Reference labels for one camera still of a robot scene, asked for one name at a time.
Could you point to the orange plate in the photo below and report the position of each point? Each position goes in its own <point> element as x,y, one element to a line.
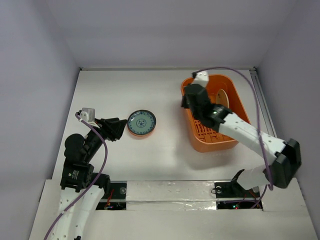
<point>141,131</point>

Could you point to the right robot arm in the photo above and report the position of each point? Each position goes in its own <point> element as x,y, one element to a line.
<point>282,159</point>

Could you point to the orange plastic dish rack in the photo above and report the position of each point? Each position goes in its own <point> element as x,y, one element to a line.
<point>206,140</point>

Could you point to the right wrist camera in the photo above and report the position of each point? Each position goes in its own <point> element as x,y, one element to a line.
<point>201,78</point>

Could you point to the aluminium side rail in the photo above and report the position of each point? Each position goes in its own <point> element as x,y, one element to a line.
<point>262,103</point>

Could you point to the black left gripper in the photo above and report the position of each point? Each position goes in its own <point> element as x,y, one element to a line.
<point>112,127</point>

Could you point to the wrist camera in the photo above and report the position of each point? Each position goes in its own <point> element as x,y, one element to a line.
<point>201,78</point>
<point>87,114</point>

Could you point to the blue patterned plate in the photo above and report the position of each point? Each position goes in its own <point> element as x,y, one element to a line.
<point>141,122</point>

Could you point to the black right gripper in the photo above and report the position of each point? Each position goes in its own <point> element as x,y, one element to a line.
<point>191,97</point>

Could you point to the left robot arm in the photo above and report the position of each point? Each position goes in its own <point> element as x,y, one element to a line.
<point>81,187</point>

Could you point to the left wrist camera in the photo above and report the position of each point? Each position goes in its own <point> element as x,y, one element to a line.
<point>87,114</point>

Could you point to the silver taped front bar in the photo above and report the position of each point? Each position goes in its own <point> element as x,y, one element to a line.
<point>170,196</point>

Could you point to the white plate with red marks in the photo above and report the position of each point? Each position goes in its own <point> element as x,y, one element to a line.
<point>222,98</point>

